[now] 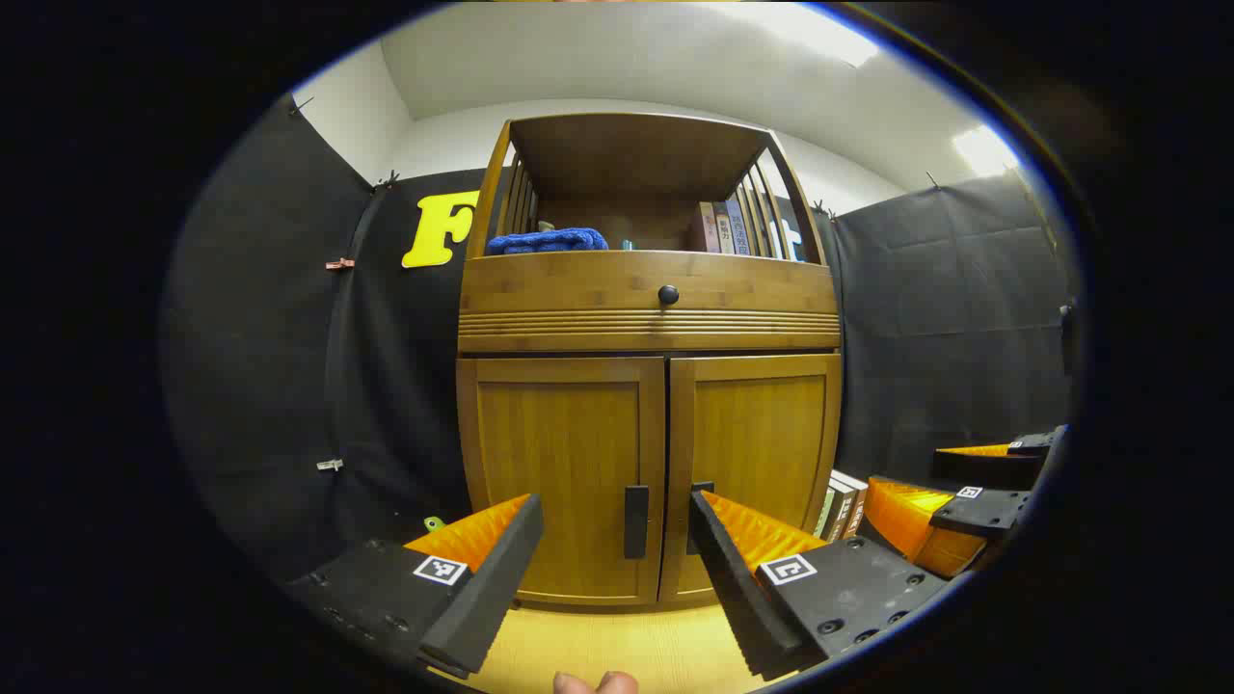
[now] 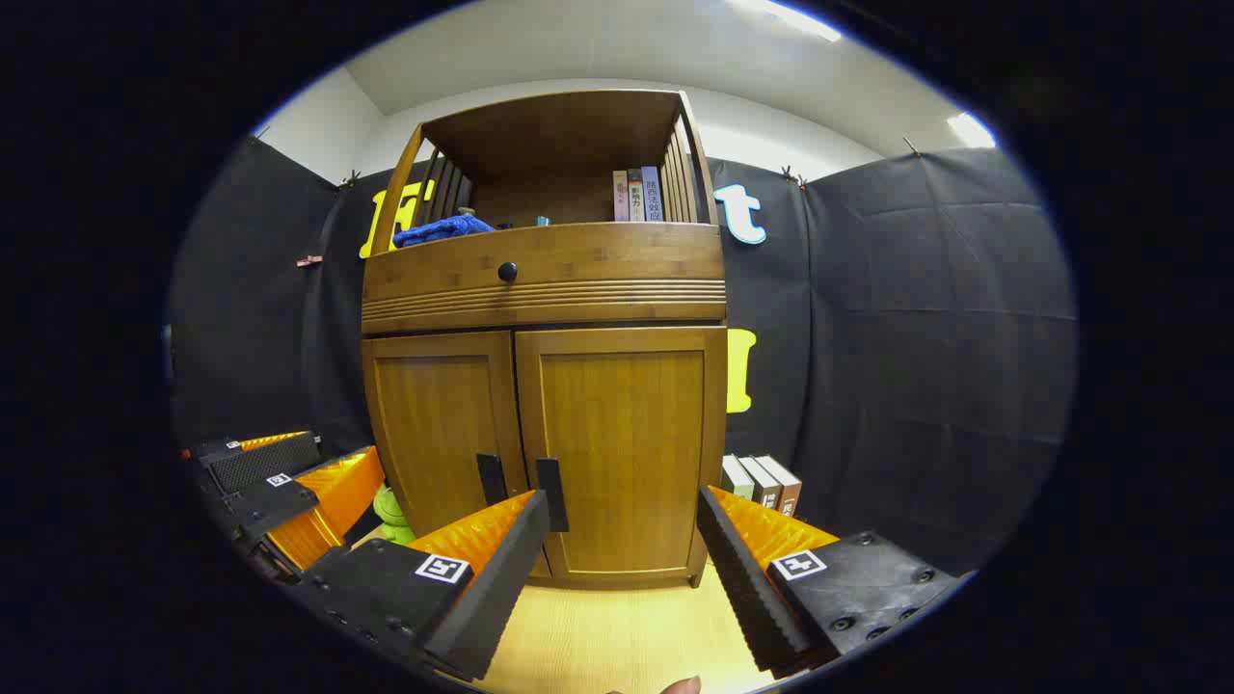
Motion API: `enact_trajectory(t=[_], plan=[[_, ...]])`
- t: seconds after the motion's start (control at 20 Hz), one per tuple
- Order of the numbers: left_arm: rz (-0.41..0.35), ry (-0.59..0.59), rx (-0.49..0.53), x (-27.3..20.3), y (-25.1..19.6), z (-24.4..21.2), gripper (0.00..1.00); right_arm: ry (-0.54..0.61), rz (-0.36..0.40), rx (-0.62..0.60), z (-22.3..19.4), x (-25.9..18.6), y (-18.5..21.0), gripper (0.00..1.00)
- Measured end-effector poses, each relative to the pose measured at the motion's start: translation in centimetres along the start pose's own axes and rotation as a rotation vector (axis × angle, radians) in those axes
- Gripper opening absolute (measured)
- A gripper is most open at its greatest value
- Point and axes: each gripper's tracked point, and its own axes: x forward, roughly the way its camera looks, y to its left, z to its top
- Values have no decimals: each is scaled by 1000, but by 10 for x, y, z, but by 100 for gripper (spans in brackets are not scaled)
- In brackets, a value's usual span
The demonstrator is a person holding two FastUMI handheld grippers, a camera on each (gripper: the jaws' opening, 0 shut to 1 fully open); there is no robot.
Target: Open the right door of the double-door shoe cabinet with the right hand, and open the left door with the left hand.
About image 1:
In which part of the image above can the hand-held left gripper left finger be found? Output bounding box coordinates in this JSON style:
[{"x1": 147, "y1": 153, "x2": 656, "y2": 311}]
[{"x1": 287, "y1": 494, "x2": 545, "y2": 681}]

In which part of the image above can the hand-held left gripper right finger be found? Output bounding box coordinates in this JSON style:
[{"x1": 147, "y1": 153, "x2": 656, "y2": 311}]
[{"x1": 688, "y1": 488, "x2": 952, "y2": 681}]

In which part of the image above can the wooden shoe cabinet door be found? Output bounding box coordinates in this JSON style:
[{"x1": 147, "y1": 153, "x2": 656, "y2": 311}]
[
  {"x1": 659, "y1": 353, "x2": 843, "y2": 603},
  {"x1": 457, "y1": 357, "x2": 668, "y2": 606}
]

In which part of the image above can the wooden double-door shoe cabinet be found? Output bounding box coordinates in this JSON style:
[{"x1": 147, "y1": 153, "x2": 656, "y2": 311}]
[{"x1": 456, "y1": 113, "x2": 843, "y2": 610}]

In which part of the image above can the brown book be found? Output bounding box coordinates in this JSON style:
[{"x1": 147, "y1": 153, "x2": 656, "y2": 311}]
[{"x1": 837, "y1": 469, "x2": 870, "y2": 541}]

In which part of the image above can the grey-brown book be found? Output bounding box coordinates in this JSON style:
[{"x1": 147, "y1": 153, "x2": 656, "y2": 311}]
[{"x1": 825, "y1": 475, "x2": 858, "y2": 541}]

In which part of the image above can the black backdrop cloth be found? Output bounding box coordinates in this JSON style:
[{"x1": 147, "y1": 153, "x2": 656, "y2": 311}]
[{"x1": 159, "y1": 93, "x2": 1073, "y2": 579}]

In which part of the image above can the wooden drawer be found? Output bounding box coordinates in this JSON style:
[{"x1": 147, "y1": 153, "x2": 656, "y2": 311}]
[{"x1": 459, "y1": 251, "x2": 842, "y2": 353}]

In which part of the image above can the blue towel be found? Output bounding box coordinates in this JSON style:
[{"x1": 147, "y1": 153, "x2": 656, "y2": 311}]
[{"x1": 487, "y1": 227, "x2": 609, "y2": 256}]

